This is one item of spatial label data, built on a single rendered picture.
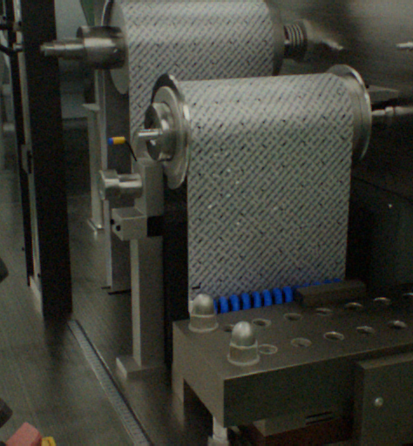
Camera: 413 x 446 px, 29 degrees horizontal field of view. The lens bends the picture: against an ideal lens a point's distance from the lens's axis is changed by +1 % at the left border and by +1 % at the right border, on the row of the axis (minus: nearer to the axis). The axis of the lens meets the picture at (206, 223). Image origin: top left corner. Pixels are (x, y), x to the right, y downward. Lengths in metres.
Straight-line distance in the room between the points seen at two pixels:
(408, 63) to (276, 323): 0.40
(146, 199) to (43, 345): 0.33
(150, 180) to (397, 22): 0.40
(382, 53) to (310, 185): 0.24
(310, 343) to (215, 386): 0.13
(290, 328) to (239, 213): 0.16
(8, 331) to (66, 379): 0.20
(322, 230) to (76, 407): 0.41
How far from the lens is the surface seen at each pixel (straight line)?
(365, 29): 1.23
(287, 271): 1.09
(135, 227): 1.07
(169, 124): 1.00
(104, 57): 1.23
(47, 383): 1.16
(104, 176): 1.05
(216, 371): 0.89
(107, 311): 1.37
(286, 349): 0.94
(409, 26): 1.14
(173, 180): 1.03
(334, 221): 1.11
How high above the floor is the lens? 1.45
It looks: 17 degrees down
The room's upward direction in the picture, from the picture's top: straight up
